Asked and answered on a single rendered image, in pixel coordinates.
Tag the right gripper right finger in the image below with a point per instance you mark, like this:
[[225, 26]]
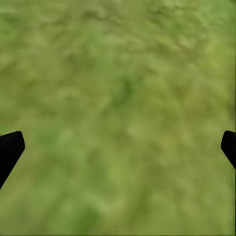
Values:
[[228, 145]]

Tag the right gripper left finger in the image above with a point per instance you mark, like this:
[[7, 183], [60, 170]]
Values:
[[12, 146]]

